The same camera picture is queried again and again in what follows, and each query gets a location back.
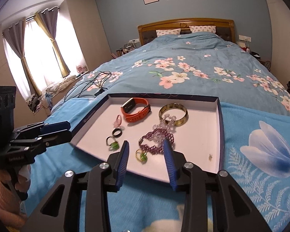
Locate pink heart ring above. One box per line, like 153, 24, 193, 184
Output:
112, 115, 123, 129

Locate person left hand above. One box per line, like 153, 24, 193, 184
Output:
0, 165, 31, 200

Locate pink desk fan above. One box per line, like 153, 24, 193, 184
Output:
76, 66, 87, 74

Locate tortoiseshell bangle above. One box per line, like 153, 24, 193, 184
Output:
159, 103, 189, 127

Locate right patterned pillow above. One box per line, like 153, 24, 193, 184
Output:
189, 25, 216, 34

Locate pink sweater forearm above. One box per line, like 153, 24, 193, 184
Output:
0, 181, 27, 230

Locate grey yellow curtain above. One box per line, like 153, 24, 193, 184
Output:
34, 6, 70, 78
2, 18, 42, 100

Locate navy shallow cardboard tray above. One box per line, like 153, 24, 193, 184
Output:
71, 93, 224, 182

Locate green stone black ring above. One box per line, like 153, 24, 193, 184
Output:
105, 136, 121, 151

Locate purple beaded bracelet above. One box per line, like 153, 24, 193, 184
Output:
138, 128, 176, 155

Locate orange smart watch band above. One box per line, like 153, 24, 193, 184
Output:
121, 97, 151, 123

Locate left grey yellow curtain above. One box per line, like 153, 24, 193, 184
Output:
2, 18, 42, 100

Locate gold green gem ring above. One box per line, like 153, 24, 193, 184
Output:
135, 149, 149, 165

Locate right grey yellow curtain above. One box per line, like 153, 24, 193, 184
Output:
34, 6, 70, 78

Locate clothes on window sill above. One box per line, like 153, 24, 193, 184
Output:
45, 75, 77, 95

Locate wooden headboard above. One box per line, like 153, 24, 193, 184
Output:
138, 18, 236, 46

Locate clear crystal bead bracelet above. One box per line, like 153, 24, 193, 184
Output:
152, 113, 177, 143

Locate patterned pillow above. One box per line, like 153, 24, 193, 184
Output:
189, 25, 216, 34
156, 28, 181, 37

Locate black cable bundle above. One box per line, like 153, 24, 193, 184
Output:
64, 70, 113, 103

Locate blue floral blanket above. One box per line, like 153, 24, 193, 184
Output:
25, 103, 290, 231

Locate left patterned pillow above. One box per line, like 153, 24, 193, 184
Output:
156, 28, 181, 37

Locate bed with floral duvet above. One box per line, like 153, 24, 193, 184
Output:
54, 32, 290, 116

